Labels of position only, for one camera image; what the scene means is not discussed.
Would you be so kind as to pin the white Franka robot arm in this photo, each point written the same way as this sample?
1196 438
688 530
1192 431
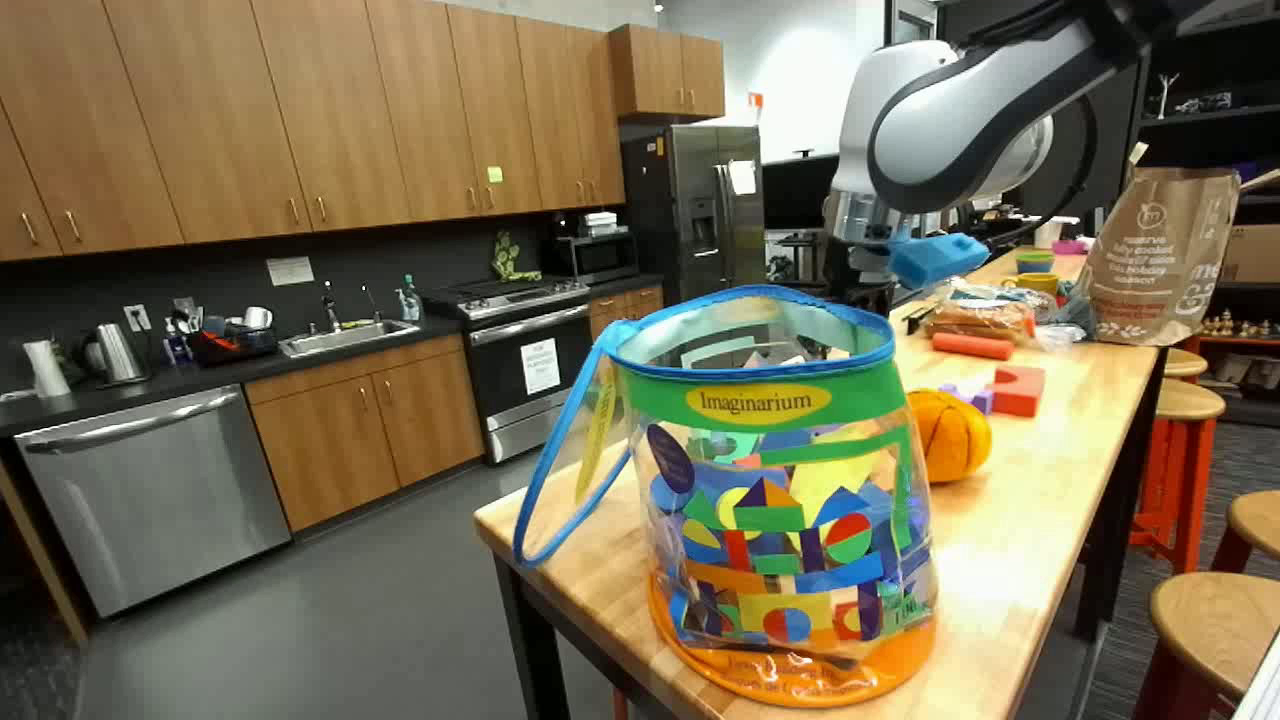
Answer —
960 106

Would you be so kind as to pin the clear plastic toy bag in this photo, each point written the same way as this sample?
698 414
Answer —
786 533

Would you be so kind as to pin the red cylinder foam block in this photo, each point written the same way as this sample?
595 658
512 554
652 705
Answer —
971 345

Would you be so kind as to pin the purple foam block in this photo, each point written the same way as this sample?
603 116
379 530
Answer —
983 398

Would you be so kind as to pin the red arch foam block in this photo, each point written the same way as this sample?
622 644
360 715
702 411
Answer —
1018 389

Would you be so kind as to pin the green foam block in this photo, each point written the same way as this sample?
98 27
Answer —
1034 263

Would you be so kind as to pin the yellow foam block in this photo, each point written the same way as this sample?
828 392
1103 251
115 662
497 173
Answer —
1041 280

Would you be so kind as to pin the pink foam block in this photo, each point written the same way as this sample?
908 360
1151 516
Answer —
1070 247

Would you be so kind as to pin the brown paper bag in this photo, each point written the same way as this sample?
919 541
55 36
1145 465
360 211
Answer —
1159 252

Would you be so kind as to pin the white paper on oven door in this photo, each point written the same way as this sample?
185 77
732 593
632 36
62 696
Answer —
542 365

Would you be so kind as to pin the steel stove oven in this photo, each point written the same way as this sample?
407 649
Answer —
527 360

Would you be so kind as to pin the steel microwave oven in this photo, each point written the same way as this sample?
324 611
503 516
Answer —
599 252

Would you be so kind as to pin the green plant decoration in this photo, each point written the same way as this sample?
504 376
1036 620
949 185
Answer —
508 256

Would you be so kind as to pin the steel refrigerator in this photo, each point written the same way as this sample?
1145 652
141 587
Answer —
693 203

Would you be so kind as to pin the green sticky note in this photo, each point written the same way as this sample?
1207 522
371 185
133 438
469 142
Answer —
492 173

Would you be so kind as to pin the dish soap bottle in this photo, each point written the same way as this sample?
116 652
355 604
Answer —
411 300

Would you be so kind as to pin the wooden base cabinet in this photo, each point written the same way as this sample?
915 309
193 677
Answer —
360 424

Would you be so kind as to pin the wooden cabinet above refrigerator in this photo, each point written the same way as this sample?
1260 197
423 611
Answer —
666 70

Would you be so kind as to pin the steel kitchen sink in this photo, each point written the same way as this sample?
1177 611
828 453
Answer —
345 338

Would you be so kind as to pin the orange foam ball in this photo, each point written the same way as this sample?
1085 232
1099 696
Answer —
953 433

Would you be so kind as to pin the bagged bread loaf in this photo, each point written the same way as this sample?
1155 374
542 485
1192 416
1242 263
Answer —
983 322

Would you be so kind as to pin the dish rack with pots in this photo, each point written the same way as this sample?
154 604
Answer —
223 334

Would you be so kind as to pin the steel dishwasher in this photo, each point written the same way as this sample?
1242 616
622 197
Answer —
154 502

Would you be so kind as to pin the silver electric kettle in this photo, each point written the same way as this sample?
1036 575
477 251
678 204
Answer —
115 354

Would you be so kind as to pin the round wooden stool orange legs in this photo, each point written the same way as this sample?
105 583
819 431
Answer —
1257 522
1184 360
1212 635
1180 462

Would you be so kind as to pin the white pitcher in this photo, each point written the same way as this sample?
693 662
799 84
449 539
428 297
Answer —
44 370

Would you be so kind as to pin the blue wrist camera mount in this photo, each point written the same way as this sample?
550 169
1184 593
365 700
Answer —
936 252

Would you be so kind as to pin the white wall sign plate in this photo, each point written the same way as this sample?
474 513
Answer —
290 270

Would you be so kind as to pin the wooden wall cabinets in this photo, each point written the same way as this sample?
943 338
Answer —
306 115

